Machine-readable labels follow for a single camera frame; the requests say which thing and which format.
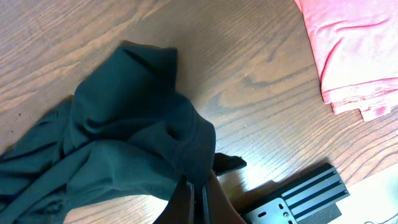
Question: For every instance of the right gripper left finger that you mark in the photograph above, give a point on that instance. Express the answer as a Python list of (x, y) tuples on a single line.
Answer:
[(179, 209)]

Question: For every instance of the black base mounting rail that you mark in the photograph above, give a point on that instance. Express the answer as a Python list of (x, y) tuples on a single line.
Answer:
[(308, 199)]

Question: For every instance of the black t-shirt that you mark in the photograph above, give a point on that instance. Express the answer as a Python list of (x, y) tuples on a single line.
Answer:
[(125, 131)]

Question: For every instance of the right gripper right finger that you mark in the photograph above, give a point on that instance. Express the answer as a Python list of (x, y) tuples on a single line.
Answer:
[(216, 205)]

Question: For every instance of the red t-shirt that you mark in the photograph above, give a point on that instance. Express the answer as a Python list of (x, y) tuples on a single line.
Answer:
[(354, 45)]

